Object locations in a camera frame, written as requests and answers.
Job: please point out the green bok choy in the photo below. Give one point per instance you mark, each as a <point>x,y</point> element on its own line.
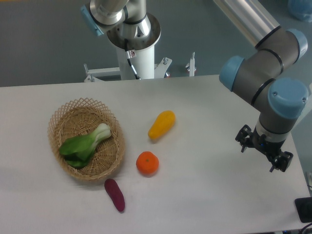
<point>77,151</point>

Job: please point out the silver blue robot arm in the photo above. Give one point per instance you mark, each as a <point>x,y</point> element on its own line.
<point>257,80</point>

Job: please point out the woven wicker basket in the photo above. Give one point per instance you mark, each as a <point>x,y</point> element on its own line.
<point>80,117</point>

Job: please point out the black device at edge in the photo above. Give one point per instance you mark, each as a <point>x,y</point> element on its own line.
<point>304,209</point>

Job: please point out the orange tangerine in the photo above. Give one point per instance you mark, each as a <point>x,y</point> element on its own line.
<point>147,163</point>

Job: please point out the white metal frame bracket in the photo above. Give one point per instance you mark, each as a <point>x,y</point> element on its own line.
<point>139,67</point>

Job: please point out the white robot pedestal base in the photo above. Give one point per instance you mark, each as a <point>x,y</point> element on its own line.
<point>132,40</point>

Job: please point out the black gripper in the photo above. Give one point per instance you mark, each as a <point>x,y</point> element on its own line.
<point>272,150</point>

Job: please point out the purple sweet potato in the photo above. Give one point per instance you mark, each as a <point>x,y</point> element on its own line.
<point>115,194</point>

